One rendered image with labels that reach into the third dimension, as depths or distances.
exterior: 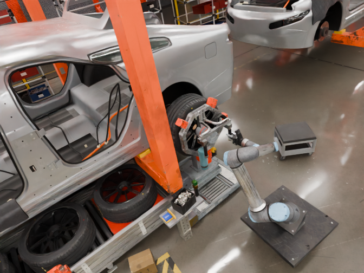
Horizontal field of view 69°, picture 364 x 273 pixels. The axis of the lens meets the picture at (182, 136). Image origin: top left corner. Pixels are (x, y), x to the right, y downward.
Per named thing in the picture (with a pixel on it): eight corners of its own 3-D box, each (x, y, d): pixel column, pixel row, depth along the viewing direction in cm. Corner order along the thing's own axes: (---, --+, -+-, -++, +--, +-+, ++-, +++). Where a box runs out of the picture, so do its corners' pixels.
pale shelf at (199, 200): (193, 192, 270) (192, 189, 268) (204, 201, 258) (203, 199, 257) (159, 217, 252) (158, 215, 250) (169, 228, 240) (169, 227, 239)
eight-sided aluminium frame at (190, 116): (220, 137, 307) (216, 96, 274) (223, 140, 303) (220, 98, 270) (184, 161, 284) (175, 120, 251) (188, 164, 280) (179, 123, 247)
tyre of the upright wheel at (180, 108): (151, 116, 264) (171, 158, 308) (165, 124, 248) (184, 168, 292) (199, 80, 285) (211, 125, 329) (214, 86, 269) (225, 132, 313)
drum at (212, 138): (205, 131, 287) (203, 121, 278) (219, 140, 272) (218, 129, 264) (195, 138, 281) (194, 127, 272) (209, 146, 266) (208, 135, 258)
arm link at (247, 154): (250, 145, 198) (277, 140, 253) (235, 149, 205) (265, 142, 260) (254, 161, 197) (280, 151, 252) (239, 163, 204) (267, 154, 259)
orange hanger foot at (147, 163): (148, 155, 311) (140, 132, 290) (174, 178, 275) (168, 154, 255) (136, 163, 304) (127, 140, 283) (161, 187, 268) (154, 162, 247)
